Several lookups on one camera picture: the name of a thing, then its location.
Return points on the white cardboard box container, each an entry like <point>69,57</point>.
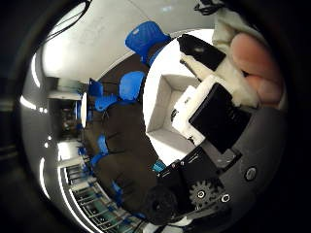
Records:
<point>162,110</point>

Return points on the cyan striped rack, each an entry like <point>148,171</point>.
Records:
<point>159,166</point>

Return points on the blue plastic chair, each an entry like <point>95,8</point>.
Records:
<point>145,39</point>
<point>106,102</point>
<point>95,88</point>
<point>131,85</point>

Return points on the pink bunny plush toy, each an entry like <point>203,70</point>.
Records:
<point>256,64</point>

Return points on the round white side table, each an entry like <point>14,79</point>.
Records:
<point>84,110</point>

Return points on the metal storage rack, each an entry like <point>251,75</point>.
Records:
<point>97,200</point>

